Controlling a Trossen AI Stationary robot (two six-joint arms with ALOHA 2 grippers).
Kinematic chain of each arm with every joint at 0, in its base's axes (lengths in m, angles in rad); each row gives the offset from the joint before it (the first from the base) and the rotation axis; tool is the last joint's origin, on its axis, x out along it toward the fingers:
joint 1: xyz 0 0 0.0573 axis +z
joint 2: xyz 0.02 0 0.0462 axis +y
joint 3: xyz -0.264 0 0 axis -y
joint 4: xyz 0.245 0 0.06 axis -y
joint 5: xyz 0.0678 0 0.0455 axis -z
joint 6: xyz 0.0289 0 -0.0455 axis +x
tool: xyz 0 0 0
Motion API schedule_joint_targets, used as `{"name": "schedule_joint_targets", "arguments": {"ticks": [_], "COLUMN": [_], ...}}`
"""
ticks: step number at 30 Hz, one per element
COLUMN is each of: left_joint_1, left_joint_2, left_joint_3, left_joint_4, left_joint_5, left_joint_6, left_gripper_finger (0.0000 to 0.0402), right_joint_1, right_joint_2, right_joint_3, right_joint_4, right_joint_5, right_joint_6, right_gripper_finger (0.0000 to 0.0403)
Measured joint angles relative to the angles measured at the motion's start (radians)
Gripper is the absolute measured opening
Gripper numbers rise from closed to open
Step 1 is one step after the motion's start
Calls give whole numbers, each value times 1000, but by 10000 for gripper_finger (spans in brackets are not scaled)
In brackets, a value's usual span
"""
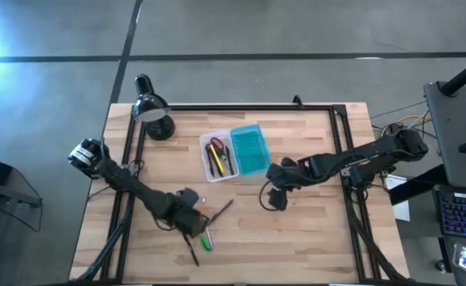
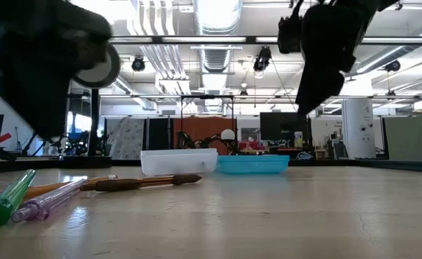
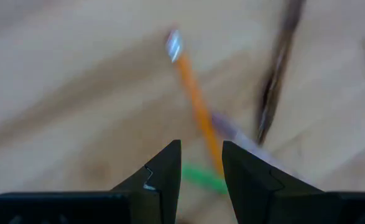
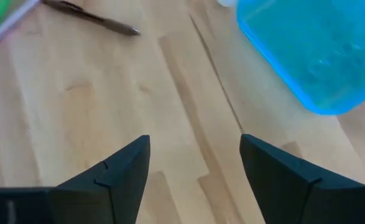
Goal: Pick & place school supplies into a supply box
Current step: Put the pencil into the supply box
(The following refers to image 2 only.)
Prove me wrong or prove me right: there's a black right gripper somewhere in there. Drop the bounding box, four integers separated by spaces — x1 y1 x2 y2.
295 2 372 117

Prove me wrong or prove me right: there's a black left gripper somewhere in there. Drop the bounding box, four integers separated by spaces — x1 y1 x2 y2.
0 14 90 142

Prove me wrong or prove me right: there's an orange pencil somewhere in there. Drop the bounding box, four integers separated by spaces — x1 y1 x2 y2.
0 174 119 202

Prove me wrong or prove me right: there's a clear purple pen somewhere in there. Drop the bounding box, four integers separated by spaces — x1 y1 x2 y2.
11 178 88 222

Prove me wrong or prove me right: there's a brown pencil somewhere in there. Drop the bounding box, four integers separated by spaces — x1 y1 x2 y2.
79 173 203 192

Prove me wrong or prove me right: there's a green pen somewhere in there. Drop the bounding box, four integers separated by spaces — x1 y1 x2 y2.
0 169 37 227

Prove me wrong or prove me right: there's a translucent blue box lid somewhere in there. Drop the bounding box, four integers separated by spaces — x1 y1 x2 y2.
216 154 290 176

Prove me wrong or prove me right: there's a translucent white box base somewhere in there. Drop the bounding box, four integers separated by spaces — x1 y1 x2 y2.
140 147 219 177

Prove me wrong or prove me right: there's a black monitor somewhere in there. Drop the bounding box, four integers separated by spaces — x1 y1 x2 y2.
260 112 313 148

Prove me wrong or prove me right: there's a white round pillar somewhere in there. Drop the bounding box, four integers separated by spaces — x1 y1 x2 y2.
341 99 375 160

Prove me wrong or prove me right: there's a black ceiling spotlight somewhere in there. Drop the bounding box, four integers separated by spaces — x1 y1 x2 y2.
252 45 272 73
131 56 146 73
385 59 402 73

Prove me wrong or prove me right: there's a grey patterned panel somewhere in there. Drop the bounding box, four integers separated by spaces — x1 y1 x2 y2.
106 117 145 160

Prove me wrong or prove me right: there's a black overhead crossbar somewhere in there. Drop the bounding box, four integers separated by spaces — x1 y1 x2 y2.
108 35 422 45

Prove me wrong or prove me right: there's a thin black horizontal bar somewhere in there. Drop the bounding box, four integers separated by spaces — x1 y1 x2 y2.
98 94 422 101

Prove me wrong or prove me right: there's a grey-green partition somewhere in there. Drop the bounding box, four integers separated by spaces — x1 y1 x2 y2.
382 115 422 162

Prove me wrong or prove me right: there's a black partition panel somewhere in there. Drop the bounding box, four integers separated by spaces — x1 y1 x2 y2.
147 118 173 151

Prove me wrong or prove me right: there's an orange partition panel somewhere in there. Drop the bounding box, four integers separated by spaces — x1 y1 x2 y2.
173 117 237 155

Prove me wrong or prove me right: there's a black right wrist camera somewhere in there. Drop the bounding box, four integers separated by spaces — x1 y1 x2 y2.
277 14 304 55

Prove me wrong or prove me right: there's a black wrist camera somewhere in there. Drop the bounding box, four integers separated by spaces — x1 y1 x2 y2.
61 1 114 50
277 14 304 55

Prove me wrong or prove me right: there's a black aluminium table frame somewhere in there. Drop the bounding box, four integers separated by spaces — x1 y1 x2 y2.
0 157 422 174

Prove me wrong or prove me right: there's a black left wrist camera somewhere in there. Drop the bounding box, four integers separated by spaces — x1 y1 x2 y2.
61 1 114 50

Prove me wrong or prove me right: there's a black stand frame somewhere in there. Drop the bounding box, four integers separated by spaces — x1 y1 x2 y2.
179 94 235 152

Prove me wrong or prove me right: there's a silver ventilation duct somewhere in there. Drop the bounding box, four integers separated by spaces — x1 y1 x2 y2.
193 0 243 73

